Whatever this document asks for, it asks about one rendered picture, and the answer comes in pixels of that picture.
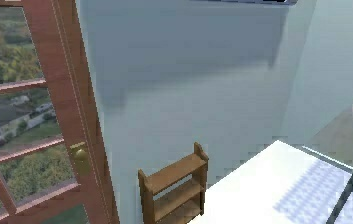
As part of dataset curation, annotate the small brown wooden shelf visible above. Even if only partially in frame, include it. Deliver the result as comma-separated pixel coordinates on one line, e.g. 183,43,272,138
137,141,210,224

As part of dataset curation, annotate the brass round door knob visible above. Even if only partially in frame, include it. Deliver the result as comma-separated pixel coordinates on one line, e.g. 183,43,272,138
70,142,91,171

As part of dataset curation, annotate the red-brown glazed wooden door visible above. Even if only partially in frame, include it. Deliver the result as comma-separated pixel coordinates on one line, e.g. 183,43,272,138
0,0,121,224

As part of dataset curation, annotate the grey framed wall picture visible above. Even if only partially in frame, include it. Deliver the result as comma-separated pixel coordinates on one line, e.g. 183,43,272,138
191,0,299,6

